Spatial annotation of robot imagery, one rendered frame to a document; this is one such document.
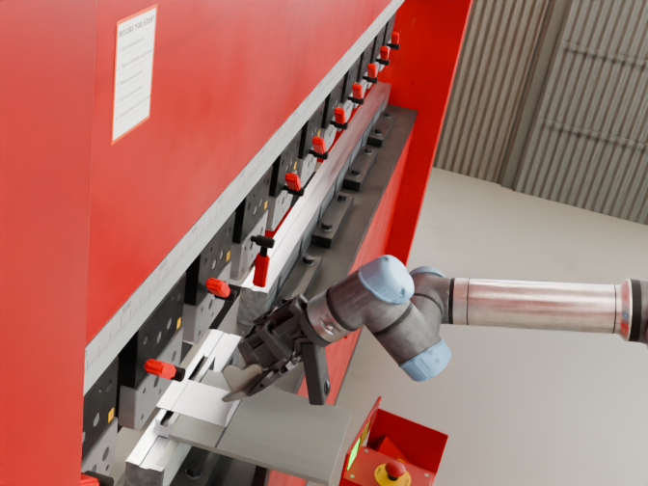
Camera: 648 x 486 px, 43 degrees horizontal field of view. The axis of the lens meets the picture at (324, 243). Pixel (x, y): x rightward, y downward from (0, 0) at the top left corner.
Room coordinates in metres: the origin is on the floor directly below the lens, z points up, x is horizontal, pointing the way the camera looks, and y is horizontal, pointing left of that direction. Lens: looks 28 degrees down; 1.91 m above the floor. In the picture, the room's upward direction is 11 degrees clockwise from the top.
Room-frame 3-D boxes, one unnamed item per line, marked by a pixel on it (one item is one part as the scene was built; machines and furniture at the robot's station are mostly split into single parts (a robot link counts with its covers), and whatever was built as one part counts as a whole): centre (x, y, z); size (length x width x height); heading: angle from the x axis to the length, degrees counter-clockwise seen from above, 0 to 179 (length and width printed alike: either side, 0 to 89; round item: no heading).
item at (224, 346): (1.13, 0.18, 0.92); 0.39 x 0.06 x 0.10; 172
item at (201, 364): (1.11, 0.18, 0.99); 0.20 x 0.03 x 0.03; 172
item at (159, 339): (0.86, 0.22, 1.26); 0.15 x 0.09 x 0.17; 172
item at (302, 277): (1.67, 0.04, 0.89); 0.30 x 0.05 x 0.03; 172
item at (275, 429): (1.06, 0.04, 1.00); 0.26 x 0.18 x 0.01; 82
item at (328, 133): (1.84, 0.07, 1.26); 0.15 x 0.09 x 0.17; 172
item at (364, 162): (2.46, -0.07, 0.89); 0.30 x 0.05 x 0.03; 172
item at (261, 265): (1.22, 0.10, 1.20); 0.04 x 0.02 x 0.10; 82
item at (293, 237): (2.33, 0.01, 0.92); 1.68 x 0.06 x 0.10; 172
